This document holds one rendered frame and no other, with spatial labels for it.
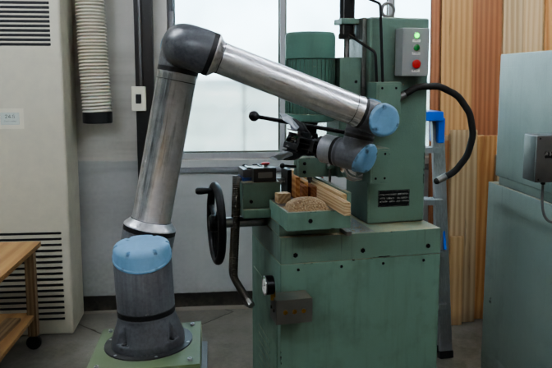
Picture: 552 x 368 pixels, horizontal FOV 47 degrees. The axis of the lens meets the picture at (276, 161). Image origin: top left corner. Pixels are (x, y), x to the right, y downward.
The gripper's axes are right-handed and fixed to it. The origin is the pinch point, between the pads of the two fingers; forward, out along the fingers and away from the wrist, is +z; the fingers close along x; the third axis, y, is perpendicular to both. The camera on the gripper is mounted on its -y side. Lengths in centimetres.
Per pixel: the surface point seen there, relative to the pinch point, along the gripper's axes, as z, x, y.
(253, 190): 5.2, 19.8, -1.6
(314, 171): -5.7, 9.7, -20.1
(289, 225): -17.5, 25.6, 7.2
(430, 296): -49, 43, -43
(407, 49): -28, -38, -25
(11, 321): 126, 113, -5
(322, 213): -23.8, 20.2, -0.2
